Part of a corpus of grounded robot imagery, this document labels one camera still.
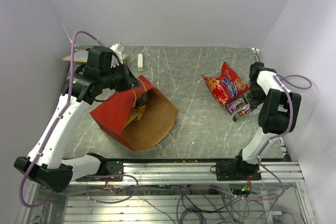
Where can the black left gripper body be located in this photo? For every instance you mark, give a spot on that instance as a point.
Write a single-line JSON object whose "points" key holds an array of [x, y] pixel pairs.
{"points": [[118, 77]]}

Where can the red brown paper bag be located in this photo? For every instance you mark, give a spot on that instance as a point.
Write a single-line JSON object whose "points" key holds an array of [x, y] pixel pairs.
{"points": [[153, 126]]}

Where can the orange red chips packet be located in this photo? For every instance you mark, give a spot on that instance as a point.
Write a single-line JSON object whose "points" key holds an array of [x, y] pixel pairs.
{"points": [[219, 91]]}

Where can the purple snack packet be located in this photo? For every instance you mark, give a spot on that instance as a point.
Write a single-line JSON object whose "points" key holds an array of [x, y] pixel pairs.
{"points": [[236, 104]]}

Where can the red snack packet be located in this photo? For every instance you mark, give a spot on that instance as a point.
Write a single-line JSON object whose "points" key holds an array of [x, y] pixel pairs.
{"points": [[231, 82]]}

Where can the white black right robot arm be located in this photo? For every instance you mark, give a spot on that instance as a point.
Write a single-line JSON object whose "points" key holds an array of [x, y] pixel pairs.
{"points": [[277, 116]]}

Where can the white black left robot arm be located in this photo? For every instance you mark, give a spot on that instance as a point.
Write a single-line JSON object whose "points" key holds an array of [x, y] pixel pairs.
{"points": [[44, 164]]}

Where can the white marker pen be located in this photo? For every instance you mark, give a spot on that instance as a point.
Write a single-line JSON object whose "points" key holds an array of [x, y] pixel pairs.
{"points": [[140, 62]]}

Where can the black white snack packet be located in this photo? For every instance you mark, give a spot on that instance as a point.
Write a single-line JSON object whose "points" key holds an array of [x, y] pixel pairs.
{"points": [[142, 99]]}

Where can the white board yellow edge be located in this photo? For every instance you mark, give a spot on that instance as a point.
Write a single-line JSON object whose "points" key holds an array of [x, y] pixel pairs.
{"points": [[79, 56]]}

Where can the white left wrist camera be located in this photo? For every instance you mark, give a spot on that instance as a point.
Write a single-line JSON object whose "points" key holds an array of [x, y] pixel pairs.
{"points": [[117, 49]]}

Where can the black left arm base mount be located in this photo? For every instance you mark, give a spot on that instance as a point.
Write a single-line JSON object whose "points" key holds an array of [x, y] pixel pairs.
{"points": [[110, 169]]}

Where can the aluminium frame rail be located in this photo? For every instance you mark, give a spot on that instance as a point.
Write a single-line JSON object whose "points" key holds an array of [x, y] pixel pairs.
{"points": [[197, 172]]}

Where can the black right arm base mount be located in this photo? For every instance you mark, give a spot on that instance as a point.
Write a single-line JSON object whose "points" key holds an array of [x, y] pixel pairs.
{"points": [[230, 169]]}

